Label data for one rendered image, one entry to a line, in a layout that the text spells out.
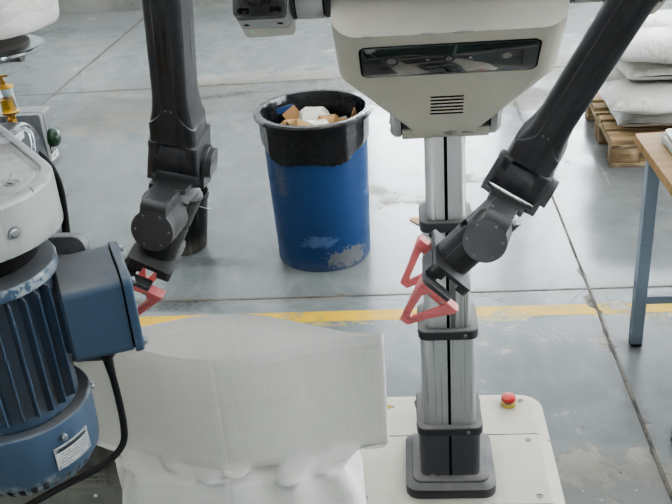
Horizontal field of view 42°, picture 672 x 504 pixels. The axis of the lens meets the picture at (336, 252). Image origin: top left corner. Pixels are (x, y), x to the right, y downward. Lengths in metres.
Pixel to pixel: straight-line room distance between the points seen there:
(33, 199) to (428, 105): 0.92
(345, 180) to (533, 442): 1.54
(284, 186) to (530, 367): 1.21
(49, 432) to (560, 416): 2.06
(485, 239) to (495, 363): 1.93
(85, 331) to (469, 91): 0.89
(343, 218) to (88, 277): 2.65
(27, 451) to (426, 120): 0.99
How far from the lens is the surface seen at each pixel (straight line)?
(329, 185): 3.43
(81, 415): 0.97
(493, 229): 1.10
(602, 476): 2.61
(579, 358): 3.07
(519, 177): 1.15
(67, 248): 0.99
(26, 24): 0.93
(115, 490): 1.96
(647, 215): 2.92
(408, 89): 1.55
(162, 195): 1.14
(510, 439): 2.29
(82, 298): 0.90
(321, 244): 3.54
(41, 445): 0.95
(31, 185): 0.86
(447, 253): 1.19
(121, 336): 0.93
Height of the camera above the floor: 1.71
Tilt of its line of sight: 27 degrees down
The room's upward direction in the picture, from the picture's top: 5 degrees counter-clockwise
